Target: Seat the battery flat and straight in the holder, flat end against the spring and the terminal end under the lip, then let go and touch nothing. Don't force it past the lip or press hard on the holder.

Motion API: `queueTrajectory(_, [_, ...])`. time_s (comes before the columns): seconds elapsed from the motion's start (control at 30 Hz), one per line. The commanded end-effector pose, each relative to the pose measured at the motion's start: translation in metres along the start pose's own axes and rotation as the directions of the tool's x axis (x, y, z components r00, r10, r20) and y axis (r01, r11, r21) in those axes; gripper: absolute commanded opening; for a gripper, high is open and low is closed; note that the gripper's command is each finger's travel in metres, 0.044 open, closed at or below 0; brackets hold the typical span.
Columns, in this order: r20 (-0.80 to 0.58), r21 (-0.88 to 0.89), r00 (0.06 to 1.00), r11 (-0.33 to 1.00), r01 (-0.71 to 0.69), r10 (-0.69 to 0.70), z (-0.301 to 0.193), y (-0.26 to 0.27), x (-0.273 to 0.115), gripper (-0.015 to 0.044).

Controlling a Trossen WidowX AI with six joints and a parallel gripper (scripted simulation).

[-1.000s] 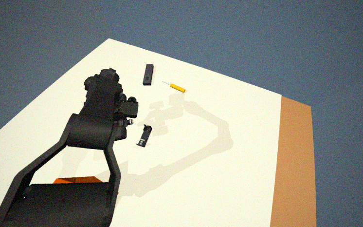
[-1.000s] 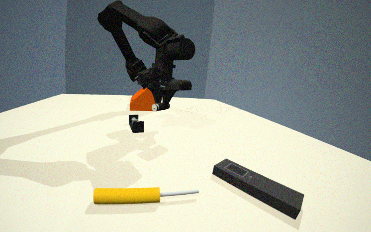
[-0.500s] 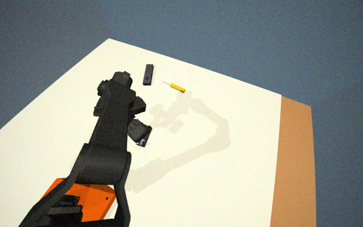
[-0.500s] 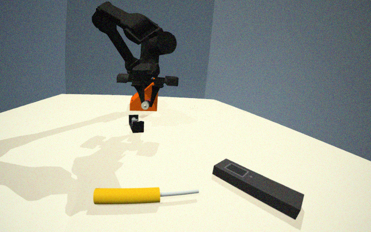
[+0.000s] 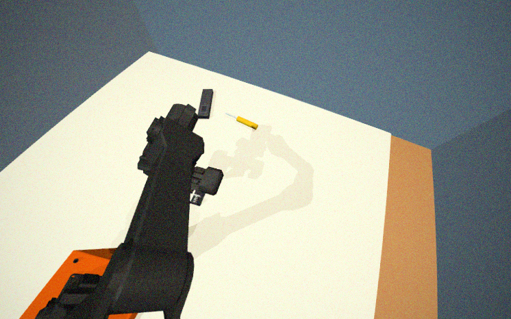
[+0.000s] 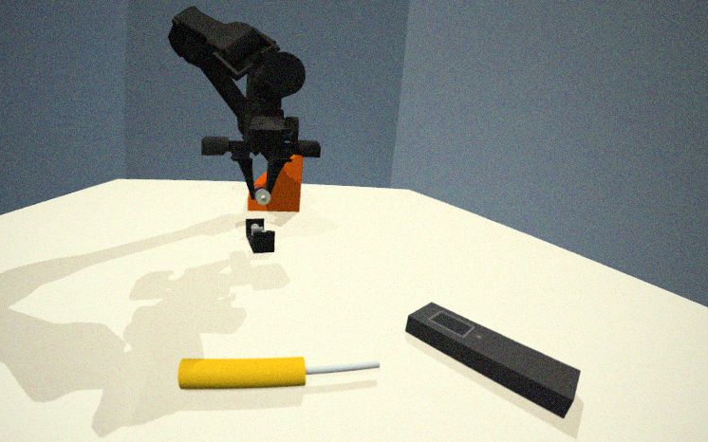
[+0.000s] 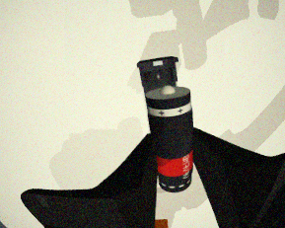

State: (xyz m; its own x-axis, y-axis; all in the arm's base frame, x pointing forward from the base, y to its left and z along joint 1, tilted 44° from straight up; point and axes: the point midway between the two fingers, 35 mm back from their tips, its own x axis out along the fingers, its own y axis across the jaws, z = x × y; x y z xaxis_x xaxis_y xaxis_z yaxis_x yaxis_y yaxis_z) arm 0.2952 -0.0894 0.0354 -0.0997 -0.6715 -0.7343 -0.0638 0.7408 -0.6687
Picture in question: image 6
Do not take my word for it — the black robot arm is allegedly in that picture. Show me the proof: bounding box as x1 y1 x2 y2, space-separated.
168 6 306 151

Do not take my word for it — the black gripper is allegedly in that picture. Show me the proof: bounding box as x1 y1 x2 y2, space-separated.
201 101 321 200

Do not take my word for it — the yellow-handled screwdriver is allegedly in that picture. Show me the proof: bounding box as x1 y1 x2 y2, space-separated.
177 357 381 390

